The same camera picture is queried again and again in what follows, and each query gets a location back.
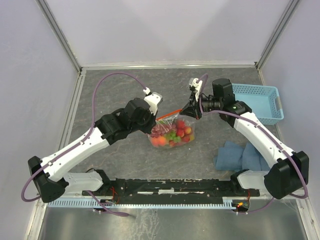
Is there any light blue cable duct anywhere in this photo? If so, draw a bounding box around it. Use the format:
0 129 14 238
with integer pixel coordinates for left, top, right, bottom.
46 197 237 209

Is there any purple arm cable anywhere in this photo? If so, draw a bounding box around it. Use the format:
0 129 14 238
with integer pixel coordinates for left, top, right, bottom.
20 72 152 218
197 73 310 216

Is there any purple grape bunch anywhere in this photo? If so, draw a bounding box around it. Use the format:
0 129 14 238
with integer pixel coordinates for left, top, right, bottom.
150 124 174 137

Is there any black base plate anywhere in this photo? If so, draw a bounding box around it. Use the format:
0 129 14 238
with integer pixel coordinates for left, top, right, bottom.
93 178 260 205

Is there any orange peach fruit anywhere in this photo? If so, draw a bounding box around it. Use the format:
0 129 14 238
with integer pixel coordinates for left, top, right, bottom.
150 136 167 147

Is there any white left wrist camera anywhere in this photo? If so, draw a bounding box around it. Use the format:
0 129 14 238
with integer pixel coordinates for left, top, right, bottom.
143 87 163 116

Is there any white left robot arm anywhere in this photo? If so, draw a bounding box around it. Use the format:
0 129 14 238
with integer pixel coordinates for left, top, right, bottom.
27 93 163 203

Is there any clear zip bag orange zipper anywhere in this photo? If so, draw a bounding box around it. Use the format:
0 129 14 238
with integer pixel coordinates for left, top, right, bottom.
147 109 196 148

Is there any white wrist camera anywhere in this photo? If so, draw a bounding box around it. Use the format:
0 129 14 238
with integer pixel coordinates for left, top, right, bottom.
189 78 203 102
143 87 163 116

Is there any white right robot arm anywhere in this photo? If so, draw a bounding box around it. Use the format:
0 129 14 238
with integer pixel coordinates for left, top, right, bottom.
180 74 309 200

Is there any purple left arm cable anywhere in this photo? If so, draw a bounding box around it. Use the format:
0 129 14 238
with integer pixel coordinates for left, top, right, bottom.
20 72 152 218

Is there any green grape bunch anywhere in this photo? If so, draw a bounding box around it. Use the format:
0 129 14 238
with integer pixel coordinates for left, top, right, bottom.
165 132 181 143

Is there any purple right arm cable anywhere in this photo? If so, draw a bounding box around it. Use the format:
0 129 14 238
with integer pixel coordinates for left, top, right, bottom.
197 73 310 216

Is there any light blue plastic basket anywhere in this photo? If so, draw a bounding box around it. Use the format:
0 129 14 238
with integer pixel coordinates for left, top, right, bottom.
232 83 284 126

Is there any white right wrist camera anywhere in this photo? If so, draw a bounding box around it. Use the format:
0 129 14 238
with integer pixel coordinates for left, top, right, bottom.
189 78 203 102

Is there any red cherry bunch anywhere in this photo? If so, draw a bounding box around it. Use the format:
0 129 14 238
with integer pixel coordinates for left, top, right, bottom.
168 119 195 148

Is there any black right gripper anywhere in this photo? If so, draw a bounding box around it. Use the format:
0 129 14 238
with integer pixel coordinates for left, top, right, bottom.
180 89 222 120

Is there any blue cloth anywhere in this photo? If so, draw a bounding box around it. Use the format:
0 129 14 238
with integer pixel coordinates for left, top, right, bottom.
213 141 271 172

